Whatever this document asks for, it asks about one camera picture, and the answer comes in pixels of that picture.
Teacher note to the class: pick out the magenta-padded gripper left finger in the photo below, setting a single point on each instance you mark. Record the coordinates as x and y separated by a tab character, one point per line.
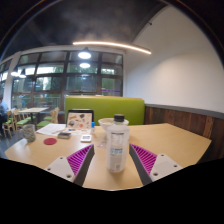
63	166

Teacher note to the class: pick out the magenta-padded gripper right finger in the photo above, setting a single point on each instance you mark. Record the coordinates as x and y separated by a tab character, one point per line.
163	166

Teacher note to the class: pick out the clear black-capped drink bottle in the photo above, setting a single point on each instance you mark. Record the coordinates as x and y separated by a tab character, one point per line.
117	150

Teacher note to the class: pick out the flat round red coaster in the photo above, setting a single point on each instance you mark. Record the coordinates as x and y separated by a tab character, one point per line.
50	141

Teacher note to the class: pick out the small dark grey box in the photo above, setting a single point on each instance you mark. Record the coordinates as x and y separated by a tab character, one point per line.
64	135

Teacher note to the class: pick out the white paper sheet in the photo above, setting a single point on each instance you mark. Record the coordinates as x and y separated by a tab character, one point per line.
51	128

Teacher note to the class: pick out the speckled black-and-white cup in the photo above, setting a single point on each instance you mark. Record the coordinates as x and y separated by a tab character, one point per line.
29	133

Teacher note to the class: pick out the small blue-capped bottle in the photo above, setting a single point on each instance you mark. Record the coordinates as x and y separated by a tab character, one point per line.
92	128

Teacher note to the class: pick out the white bowl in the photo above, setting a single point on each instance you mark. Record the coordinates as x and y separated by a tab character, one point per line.
104	123

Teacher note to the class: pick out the wooden green-seated chairs group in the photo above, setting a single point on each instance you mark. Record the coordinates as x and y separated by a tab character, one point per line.
20	122

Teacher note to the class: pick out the light wooden dining table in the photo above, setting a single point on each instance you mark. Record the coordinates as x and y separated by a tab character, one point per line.
33	109

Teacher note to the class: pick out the green upholstered bench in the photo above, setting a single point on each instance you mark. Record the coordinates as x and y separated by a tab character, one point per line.
106	108

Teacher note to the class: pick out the large dark-framed window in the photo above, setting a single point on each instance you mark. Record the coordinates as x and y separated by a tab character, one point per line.
50	83

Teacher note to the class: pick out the round pendant lamps group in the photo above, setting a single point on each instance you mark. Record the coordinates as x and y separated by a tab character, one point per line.
84	55

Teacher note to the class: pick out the long curved ceiling light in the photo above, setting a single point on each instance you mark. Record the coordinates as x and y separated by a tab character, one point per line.
113	45

